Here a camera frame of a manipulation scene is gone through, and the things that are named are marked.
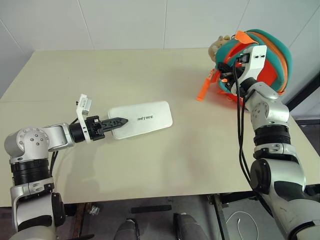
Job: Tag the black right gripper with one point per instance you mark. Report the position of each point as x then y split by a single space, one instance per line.
237 75

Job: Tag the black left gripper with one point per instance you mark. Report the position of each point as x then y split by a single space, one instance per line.
95 130

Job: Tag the white box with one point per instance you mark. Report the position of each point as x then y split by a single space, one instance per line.
150 125

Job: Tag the orange and teal backpack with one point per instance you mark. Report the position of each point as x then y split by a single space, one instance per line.
280 50

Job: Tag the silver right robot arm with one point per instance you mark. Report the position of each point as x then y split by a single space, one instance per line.
267 110

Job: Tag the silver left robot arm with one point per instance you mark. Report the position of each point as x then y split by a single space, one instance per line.
30 140

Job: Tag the beige plush toy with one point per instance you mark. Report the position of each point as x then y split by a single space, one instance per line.
215 48

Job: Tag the small clear screw bag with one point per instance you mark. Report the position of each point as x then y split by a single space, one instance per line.
95 210

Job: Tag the black flat bar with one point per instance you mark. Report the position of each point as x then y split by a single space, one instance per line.
151 209

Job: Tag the rusty brown table leg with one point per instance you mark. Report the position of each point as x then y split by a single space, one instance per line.
80 215

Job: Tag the dark rounded shape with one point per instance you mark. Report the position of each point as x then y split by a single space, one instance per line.
190 226
128 228

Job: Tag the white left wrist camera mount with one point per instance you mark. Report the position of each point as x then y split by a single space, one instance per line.
82 117

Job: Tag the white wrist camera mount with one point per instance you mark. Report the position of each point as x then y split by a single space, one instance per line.
82 117
257 60

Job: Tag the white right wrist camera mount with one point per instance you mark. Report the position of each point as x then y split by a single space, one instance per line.
257 60

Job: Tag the dark door frame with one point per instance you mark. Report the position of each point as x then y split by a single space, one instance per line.
308 97

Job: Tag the black metal table frame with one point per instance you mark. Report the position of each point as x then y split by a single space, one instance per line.
220 217

